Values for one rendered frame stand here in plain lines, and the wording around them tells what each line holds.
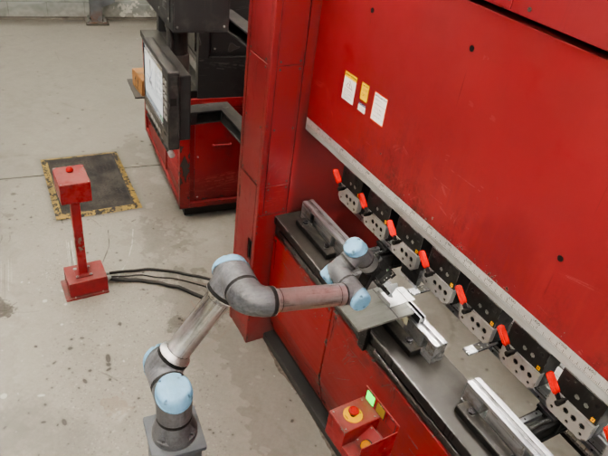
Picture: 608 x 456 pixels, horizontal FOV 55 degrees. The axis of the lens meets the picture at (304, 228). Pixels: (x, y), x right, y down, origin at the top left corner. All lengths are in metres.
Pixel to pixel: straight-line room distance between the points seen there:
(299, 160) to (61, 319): 1.71
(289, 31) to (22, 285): 2.33
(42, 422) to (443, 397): 1.93
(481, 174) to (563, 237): 0.33
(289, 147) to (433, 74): 0.98
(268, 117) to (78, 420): 1.73
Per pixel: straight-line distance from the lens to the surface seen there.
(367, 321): 2.26
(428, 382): 2.30
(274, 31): 2.51
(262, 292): 1.80
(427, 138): 2.07
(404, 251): 2.26
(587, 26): 1.62
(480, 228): 1.94
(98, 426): 3.17
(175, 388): 1.97
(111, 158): 5.17
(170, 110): 2.62
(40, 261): 4.13
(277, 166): 2.80
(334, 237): 2.71
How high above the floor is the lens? 2.52
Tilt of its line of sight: 35 degrees down
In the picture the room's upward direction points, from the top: 8 degrees clockwise
